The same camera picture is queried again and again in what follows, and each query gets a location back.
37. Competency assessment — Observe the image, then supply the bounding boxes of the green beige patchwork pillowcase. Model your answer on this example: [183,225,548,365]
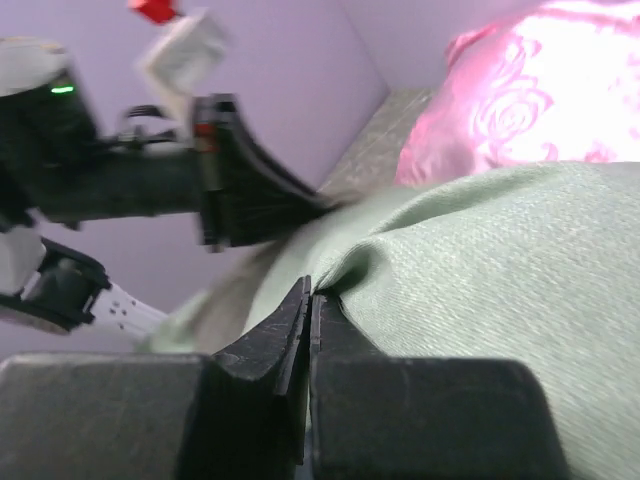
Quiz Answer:
[143,162,639,479]

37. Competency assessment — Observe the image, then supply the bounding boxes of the pink rose satin pillow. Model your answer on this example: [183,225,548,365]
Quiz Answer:
[395,1,639,184]

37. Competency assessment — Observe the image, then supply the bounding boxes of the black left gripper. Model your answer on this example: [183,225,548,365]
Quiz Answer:
[74,94,339,250]

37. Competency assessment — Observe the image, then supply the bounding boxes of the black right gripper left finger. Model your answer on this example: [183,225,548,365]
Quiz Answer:
[1,279,310,479]

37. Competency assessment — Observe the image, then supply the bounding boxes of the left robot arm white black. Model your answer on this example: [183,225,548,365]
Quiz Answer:
[1,37,334,341]

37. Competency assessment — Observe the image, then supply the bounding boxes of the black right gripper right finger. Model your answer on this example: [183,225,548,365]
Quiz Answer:
[310,295,570,479]

